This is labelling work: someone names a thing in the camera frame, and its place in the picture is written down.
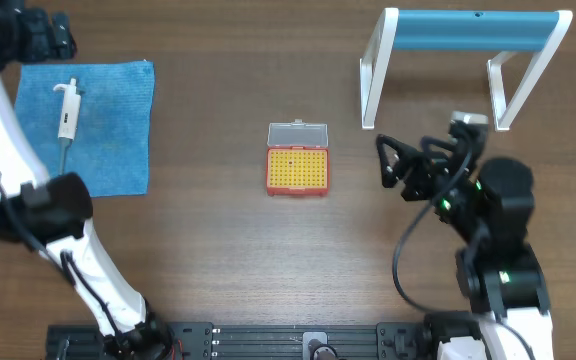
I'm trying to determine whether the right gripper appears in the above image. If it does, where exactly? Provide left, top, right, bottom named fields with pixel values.
left=375, top=124, right=487, bottom=201

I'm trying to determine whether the white pipette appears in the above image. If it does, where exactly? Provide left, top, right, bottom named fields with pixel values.
left=51, top=77, right=83, bottom=176

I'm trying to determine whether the red and yellow tip box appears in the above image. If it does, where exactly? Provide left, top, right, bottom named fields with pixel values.
left=265, top=118, right=330, bottom=198

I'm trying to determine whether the white and blue stand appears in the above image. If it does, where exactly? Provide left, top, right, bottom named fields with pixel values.
left=359, top=6, right=574, bottom=132

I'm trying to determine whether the blue cloth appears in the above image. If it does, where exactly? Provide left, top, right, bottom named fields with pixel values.
left=13, top=60, right=157, bottom=199

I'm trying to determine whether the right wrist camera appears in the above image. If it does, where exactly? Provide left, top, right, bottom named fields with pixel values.
left=450, top=110, right=489, bottom=126

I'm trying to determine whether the black cable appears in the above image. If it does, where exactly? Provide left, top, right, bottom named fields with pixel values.
left=0, top=112, right=124, bottom=346
left=391, top=144, right=474, bottom=316

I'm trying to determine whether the mounting rail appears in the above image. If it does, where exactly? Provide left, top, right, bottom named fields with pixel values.
left=46, top=322, right=434, bottom=360

